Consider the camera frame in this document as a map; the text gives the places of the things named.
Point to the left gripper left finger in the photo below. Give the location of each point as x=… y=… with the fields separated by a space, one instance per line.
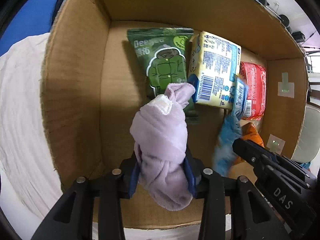
x=72 y=215

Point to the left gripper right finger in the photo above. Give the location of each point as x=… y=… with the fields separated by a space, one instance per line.
x=232 y=208

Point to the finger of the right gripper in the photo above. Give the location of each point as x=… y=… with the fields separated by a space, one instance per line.
x=252 y=153

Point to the orange snack bag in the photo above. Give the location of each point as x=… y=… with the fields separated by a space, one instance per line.
x=249 y=132

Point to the blue snack packet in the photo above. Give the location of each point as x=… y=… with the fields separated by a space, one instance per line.
x=224 y=156

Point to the red snack pack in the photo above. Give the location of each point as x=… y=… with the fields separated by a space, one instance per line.
x=255 y=77

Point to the lilac sock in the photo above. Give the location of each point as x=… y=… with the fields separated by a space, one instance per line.
x=160 y=133

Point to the yellow blue tissue pack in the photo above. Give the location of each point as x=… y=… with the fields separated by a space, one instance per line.
x=214 y=65

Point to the brown cardboard box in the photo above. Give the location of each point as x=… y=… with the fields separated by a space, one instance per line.
x=127 y=76

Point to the green snack bag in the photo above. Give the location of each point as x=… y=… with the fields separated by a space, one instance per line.
x=161 y=54

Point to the grey plastic chair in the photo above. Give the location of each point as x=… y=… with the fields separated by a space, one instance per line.
x=308 y=145

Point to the grey table cloth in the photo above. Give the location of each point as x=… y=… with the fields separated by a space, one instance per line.
x=31 y=182

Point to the barbell on floor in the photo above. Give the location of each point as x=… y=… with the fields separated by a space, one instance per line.
x=274 y=11

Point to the blue foam mat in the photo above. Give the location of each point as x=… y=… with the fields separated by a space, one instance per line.
x=34 y=18

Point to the dark blue cloth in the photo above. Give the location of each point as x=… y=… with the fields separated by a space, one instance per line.
x=56 y=10

